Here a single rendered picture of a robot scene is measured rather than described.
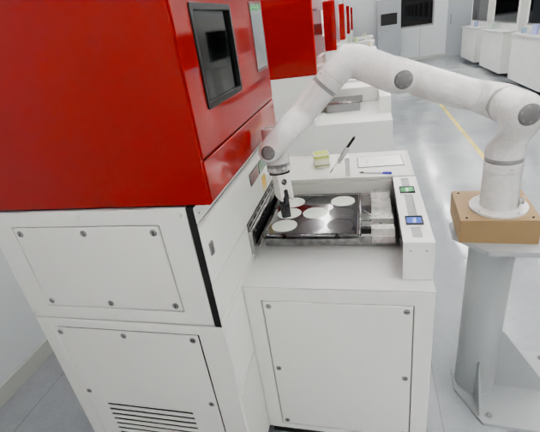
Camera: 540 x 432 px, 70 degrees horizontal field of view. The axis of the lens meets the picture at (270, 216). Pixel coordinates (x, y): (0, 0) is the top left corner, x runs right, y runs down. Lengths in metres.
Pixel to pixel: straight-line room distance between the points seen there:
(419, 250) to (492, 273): 0.46
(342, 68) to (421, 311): 0.80
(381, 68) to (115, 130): 0.77
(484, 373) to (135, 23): 1.84
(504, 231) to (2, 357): 2.46
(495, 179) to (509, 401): 1.04
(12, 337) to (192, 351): 1.48
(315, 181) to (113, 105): 1.03
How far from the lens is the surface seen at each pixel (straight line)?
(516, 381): 2.17
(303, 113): 1.30
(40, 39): 1.08
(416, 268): 1.31
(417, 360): 1.49
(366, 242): 1.50
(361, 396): 1.63
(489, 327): 1.84
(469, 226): 1.53
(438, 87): 1.35
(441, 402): 2.07
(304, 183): 1.78
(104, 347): 1.51
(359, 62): 1.28
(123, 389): 1.64
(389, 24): 13.78
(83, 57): 1.02
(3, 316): 2.57
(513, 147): 1.47
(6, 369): 2.65
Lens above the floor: 1.60
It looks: 26 degrees down
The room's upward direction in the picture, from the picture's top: 8 degrees counter-clockwise
